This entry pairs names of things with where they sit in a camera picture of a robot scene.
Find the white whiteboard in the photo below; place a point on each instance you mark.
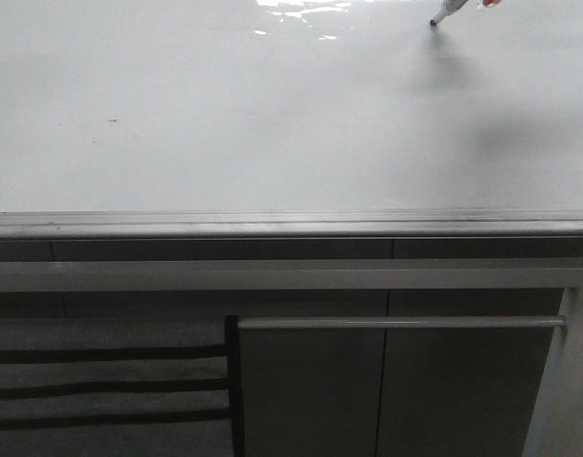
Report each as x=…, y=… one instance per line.
x=290, y=118

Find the grey whiteboard stand frame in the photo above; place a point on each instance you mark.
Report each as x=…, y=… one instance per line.
x=563, y=417

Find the black slatted chair back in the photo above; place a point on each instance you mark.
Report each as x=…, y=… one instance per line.
x=115, y=387

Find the white whiteboard marker pen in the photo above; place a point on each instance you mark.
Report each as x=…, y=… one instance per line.
x=447, y=8

